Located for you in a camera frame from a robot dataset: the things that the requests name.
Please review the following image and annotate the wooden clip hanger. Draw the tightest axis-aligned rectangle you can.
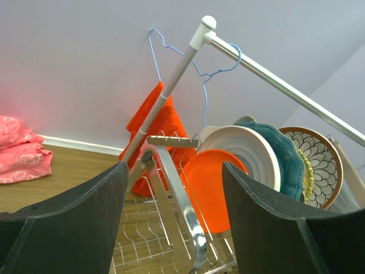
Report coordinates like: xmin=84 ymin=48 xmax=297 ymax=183
xmin=327 ymin=135 xmax=364 ymax=208

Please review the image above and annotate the blue wire hanger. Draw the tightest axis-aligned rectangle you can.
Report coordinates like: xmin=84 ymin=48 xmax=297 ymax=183
xmin=148 ymin=29 xmax=242 ymax=128

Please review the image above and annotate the grey hanging towel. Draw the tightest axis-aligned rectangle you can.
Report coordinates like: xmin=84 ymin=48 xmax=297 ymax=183
xmin=328 ymin=181 xmax=360 ymax=214

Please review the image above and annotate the pink plastic bag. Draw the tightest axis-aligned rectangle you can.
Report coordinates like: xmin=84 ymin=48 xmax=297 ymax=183
xmin=1 ymin=115 xmax=52 ymax=184

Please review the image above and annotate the orange cloth on hanger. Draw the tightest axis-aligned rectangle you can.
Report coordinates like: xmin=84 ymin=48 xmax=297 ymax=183
xmin=126 ymin=82 xmax=196 ymax=197

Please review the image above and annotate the steel two-tier dish rack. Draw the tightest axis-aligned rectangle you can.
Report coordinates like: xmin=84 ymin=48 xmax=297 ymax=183
xmin=109 ymin=132 xmax=238 ymax=273

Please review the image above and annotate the lime green plate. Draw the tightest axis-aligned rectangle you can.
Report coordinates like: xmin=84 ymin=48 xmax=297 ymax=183
xmin=297 ymin=148 xmax=314 ymax=204

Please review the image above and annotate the teal scalloped plate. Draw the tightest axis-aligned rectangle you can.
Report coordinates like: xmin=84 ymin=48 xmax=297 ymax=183
xmin=234 ymin=121 xmax=305 ymax=201

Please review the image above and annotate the white ringed grey plate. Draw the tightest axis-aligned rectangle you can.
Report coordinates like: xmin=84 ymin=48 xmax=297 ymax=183
xmin=198 ymin=125 xmax=281 ymax=192

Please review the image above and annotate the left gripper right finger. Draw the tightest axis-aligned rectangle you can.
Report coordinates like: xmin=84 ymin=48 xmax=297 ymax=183
xmin=222 ymin=162 xmax=364 ymax=273

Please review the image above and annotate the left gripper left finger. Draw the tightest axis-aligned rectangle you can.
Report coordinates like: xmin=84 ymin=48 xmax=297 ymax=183
xmin=1 ymin=162 xmax=129 ymax=273

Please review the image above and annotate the small floral brown-rim plate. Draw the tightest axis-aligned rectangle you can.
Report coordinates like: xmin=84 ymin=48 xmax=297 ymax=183
xmin=279 ymin=126 xmax=343 ymax=209

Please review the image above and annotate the pale blue rectangular dish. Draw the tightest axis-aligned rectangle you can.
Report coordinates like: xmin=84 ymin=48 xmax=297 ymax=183
xmin=233 ymin=115 xmax=257 ymax=126

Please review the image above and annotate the white clothes rack frame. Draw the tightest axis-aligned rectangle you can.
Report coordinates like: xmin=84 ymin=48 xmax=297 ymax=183
xmin=122 ymin=15 xmax=364 ymax=162

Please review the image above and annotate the orange plate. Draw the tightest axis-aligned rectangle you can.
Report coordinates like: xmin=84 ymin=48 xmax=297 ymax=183
xmin=180 ymin=149 xmax=249 ymax=233

